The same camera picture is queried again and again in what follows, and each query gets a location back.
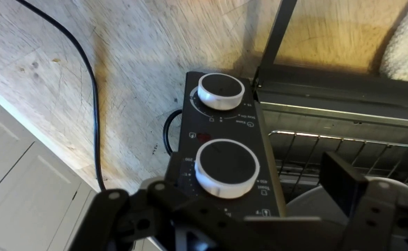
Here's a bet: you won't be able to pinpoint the white plate inside oven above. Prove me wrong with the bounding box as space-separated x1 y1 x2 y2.
285 175 408 221

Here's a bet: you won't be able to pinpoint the open glass oven door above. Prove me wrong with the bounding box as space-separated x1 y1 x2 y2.
254 0 408 104

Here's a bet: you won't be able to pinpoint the black power cable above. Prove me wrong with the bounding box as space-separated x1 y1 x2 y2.
15 0 107 193

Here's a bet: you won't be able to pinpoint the black toaster oven body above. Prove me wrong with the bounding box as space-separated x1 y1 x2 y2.
165 72 408 219

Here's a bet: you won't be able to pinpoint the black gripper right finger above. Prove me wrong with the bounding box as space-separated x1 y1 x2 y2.
318 152 408 251

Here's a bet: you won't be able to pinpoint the white black oven knob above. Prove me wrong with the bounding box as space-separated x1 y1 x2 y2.
193 139 260 200
197 73 244 112

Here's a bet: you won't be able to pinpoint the white lower kitchen cabinets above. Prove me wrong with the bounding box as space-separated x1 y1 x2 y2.
0 106 93 251

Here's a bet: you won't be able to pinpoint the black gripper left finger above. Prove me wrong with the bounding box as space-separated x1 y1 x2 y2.
68 182 240 251

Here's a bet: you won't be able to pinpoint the metal oven wire rack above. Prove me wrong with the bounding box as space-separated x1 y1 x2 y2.
268 130 408 186

